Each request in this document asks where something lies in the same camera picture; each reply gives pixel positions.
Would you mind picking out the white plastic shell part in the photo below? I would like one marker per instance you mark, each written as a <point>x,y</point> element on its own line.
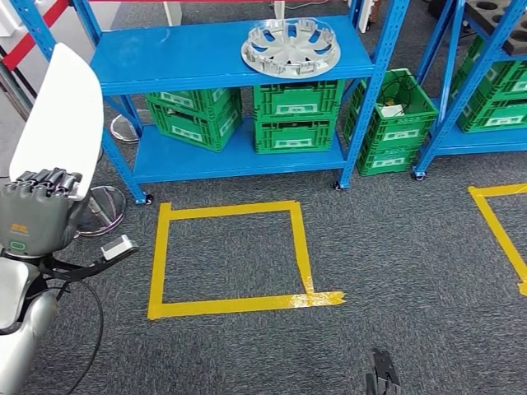
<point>62,109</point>

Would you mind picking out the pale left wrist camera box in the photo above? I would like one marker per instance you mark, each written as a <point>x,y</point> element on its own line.
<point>117,248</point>

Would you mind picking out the white table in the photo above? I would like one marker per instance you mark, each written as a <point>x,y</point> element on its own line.
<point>173,11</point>
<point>364,16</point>

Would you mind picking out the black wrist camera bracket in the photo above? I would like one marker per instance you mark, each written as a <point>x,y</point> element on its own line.
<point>78,271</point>

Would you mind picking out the yellow floor tape square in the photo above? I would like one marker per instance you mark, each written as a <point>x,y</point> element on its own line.
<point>230,306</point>

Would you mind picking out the dark foam tray with holes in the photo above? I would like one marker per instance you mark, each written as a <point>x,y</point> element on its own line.
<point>514,11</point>

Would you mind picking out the silver wheel hubcap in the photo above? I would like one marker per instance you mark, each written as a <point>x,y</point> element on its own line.
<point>290,52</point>

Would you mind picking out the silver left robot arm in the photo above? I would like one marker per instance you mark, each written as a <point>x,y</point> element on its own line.
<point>20,338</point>

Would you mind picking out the blue metal shelf rack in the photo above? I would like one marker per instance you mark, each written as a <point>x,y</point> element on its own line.
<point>477,143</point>
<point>197,54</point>

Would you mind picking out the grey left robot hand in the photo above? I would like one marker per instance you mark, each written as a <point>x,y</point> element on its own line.
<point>37,218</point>

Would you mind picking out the green plastic crate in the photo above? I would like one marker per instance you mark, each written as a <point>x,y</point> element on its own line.
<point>263,133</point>
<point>428,125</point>
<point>409,154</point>
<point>473,117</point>
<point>506,71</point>
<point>263,98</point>
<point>205,143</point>
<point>201,101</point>

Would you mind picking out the small white box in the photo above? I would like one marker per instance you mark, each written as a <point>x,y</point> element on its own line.
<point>392,110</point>

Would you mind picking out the red barrier belt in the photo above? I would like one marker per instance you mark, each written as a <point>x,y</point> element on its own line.
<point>32,32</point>

